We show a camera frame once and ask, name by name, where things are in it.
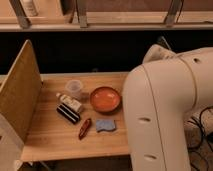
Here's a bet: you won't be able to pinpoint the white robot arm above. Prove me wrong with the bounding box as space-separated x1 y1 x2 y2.
122 44 213 171

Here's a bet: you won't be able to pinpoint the orange ceramic bowl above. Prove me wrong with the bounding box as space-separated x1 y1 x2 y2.
90 87 121 113

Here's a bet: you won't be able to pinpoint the clear plastic cup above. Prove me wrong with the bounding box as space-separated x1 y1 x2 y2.
65 79 83 99

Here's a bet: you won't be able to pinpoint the blue sponge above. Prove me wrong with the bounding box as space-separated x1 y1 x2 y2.
96 119 116 132

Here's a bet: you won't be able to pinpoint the black striped box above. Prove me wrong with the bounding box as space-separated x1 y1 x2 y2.
57 104 80 124

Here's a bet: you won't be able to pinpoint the left wooden side panel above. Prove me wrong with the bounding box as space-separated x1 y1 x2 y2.
0 40 42 144

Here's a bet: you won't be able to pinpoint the wooden shelf rail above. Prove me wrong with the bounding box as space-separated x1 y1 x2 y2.
0 11 213 32

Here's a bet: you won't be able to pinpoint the black cables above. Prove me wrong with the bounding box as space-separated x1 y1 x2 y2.
185 105 213 171

